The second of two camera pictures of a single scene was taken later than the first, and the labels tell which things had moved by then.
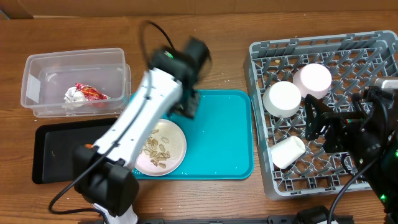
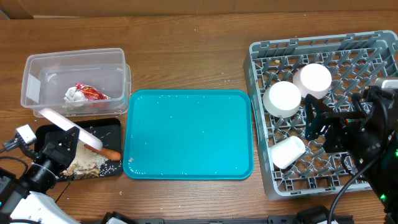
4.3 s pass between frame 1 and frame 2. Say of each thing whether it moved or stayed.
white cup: stayed
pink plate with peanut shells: moved
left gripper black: moved
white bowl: stayed
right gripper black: stayed
